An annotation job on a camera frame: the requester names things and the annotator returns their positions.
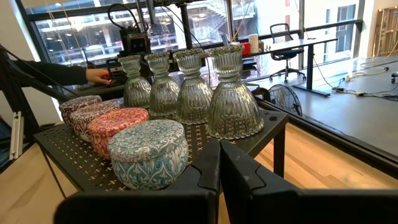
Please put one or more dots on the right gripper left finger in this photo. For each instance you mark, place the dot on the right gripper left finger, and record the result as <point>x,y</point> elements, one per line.
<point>133,208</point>

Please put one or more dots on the person's hand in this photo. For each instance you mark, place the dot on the person's hand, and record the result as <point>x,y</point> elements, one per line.
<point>96,76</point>

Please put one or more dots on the black perforated metal shelf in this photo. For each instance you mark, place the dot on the black perforated metal shelf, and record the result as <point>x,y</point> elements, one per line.
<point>77,165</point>

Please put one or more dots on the person's forearm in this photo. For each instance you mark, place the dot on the person's forearm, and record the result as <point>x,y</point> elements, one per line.
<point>56,73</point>

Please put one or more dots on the pink patterned round tin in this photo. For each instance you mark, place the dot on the pink patterned round tin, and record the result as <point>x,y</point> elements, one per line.
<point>109,127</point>

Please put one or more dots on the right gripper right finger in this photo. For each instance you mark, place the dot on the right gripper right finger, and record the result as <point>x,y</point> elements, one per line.
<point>295,208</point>

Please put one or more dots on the black floor fan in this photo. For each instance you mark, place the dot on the black floor fan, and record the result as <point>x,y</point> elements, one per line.
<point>286,99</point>

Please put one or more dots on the black standing desk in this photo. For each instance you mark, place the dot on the black standing desk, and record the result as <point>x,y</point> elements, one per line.
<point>311,42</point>

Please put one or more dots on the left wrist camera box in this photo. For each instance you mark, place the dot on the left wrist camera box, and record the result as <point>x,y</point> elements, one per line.
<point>136,43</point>

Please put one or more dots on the black aluminium table frame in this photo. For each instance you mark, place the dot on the black aluminium table frame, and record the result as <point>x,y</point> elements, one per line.
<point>342,140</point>

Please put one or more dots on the black office chair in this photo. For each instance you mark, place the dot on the black office chair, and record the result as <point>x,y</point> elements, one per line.
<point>284,53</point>

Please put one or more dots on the purple white patterned tin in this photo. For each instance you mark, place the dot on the purple white patterned tin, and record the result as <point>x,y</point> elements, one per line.
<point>84,119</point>

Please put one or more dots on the wooden pallet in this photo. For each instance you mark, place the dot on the wooden pallet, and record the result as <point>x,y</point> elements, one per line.
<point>387,31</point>

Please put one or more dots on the red box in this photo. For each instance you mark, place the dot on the red box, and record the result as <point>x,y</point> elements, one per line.
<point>245,49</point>

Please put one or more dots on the silver frame bracket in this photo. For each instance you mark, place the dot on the silver frame bracket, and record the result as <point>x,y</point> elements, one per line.
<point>16,137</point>

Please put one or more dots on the white paper roll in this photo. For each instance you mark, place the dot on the white paper roll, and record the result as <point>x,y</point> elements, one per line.
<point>253,43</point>

